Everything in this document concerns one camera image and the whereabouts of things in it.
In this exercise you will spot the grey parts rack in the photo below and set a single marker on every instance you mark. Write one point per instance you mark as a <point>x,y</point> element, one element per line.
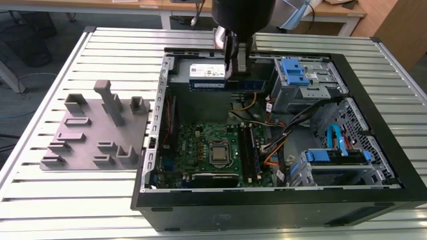
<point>96,120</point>

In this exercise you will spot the blue disk carrier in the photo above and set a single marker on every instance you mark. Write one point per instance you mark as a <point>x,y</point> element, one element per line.
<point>317,156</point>
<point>293,67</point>

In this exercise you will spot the wooden cabinet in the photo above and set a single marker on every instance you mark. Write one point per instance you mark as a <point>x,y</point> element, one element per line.
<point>400,25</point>

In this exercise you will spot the black graphics card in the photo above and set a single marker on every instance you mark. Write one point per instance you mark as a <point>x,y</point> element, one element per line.
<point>216,180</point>

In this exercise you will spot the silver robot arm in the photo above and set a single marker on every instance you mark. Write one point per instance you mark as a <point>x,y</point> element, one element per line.
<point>217,37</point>

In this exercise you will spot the CPU socket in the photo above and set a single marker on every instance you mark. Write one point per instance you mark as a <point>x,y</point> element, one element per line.
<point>220,165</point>

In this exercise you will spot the black RAM slot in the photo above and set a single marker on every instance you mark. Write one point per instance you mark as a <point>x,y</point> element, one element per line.
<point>244,150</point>

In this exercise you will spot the silver CPU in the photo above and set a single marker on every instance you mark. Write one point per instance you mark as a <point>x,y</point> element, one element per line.
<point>220,153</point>

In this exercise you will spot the blue RAM stick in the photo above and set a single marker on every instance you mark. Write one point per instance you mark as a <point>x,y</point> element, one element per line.
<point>207,85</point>

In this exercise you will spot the grey power supply unit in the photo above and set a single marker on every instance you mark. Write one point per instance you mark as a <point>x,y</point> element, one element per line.
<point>200,105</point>

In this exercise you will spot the wooden top desk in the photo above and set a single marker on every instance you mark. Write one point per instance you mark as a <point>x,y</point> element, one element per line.
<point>336,11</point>
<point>100,3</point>

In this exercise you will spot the black open PC case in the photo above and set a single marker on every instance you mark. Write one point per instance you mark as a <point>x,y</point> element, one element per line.
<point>267,212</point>

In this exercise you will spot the green motherboard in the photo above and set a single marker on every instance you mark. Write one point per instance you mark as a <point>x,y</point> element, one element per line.
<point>189,140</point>

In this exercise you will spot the metal disk bay cage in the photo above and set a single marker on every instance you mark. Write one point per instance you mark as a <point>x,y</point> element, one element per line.
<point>320,95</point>
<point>300,175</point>

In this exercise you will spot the white table leg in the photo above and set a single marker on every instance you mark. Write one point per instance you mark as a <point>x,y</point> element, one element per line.
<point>13,80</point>

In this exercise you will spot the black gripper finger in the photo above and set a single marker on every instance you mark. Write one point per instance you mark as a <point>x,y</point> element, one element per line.
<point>243,60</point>
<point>229,57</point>

